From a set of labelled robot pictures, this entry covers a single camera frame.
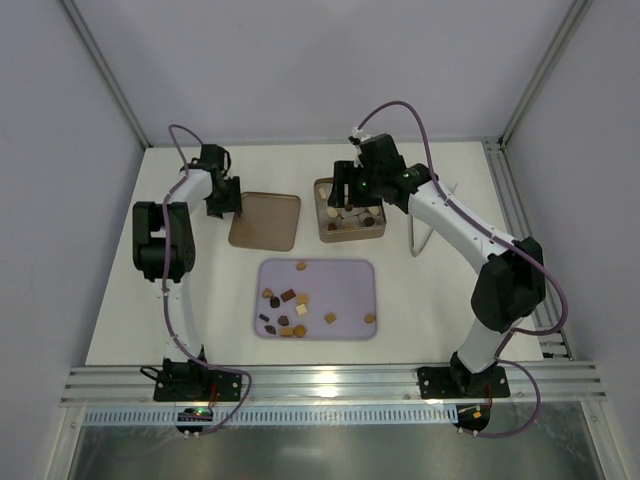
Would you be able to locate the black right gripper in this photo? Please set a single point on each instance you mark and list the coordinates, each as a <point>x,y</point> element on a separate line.
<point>343,176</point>

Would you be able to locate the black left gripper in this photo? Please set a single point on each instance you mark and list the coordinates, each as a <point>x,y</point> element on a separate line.
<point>228,196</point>

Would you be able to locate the rose gold tin lid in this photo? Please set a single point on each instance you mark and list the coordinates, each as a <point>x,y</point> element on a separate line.
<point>268,221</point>

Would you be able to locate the caramel cube chocolate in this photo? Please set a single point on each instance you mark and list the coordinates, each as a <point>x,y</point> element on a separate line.
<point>329,317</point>

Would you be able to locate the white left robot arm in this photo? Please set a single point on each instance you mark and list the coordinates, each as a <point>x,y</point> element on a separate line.
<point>164,251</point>

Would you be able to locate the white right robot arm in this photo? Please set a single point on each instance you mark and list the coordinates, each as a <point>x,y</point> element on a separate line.
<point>508,288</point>

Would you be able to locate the brown rectangular chocolate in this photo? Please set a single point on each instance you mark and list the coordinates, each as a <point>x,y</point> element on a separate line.
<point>288,295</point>

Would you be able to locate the white square chocolate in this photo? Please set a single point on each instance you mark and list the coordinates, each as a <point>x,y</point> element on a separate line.
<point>300,309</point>

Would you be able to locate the rose gold tin box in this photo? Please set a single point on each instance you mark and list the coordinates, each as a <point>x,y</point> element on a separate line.
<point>349,220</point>

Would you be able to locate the lilac plastic tray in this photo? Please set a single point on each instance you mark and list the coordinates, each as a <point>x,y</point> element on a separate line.
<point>344,287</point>

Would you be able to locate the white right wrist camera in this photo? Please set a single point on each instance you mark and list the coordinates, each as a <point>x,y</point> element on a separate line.
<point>358,136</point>

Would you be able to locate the slotted cable duct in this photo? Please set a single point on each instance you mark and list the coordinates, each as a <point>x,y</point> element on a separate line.
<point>272,415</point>

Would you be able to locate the aluminium mounting rail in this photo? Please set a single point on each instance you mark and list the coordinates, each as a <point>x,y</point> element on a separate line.
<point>333,385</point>

